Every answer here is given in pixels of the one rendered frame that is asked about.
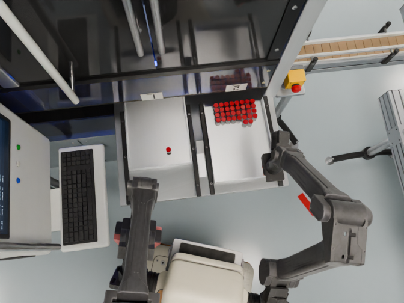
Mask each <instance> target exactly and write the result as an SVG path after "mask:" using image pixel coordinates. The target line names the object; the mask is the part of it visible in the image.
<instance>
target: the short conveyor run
mask: <svg viewBox="0 0 404 303"><path fill-rule="evenodd" d="M390 25H391V22H390V21H388V22H387V23H386V25H384V26H383V27H382V28H381V29H380V30H379V32H378V33H377V34H365V35H353V36H347V37H335V38H323V39H316V40H309V37H310V35H311V32H312V30H311V32H310V33H309V35H308V37H307V39H306V41H305V43H304V45H303V47H302V48H301V50H300V52H299V53H298V56H297V57H296V59H295V61H294V63H293V66H295V65H301V64H302V65H303V66H304V72H305V75H306V74H312V73H323V72H334V71H341V70H352V69H363V68H369V67H380V66H392V65H398V64H404V31H395V32H387V29H388V27H389V26H390Z"/></svg>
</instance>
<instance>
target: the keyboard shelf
mask: <svg viewBox="0 0 404 303"><path fill-rule="evenodd" d="M86 149H93V159H94V182H95V195H96V218H97V242H90V243H81V244H76V245H67V246H63V219H62V196H61V152H70V151H76V150H86ZM58 157H59V182H60V188H58V189H51V190H50V202H51V232H53V231H61V251H62V252H70V251H79V250H84V249H93V248H102V247H107V246H109V245H110V239H109V219H108V199H107V188H106V168H105V148H104V145H103V144H93V145H82V146H76V147H66V148H60V149H59V150H58Z"/></svg>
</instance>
